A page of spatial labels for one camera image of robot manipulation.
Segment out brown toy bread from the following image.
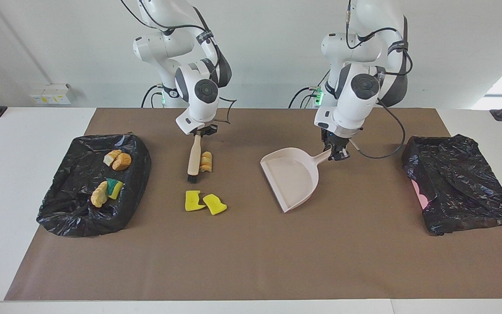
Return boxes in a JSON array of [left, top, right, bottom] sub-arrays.
[[112, 153, 132, 171]]

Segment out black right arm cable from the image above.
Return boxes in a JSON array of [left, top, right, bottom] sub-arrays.
[[119, 0, 237, 126]]

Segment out pale toy bread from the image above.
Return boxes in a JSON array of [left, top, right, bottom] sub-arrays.
[[91, 181, 109, 208]]

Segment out black trash bag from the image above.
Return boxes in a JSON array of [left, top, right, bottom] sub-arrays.
[[37, 133, 152, 238], [401, 134, 502, 236]]

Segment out beige hand brush black bristles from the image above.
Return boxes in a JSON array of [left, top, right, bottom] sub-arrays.
[[187, 133, 203, 184]]

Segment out brown table mat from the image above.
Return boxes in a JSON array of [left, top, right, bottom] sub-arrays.
[[5, 108, 502, 301]]

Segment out white wall outlet box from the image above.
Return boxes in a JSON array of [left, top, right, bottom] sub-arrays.
[[30, 84, 72, 105]]

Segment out yellow green sponge piece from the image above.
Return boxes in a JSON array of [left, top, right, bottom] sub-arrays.
[[105, 178, 124, 200]]

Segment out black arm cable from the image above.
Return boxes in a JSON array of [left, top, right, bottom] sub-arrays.
[[345, 0, 413, 160], [119, 0, 237, 126]]

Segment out black base power cable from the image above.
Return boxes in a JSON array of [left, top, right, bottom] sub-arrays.
[[141, 84, 164, 108], [289, 86, 321, 109]]

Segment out beige plastic dustpan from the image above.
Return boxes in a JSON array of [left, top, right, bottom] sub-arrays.
[[260, 147, 334, 213]]

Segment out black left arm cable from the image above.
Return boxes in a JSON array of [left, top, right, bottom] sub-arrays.
[[345, 0, 413, 160]]

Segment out pink plastic bin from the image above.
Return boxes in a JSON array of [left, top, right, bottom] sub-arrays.
[[411, 180, 430, 211]]

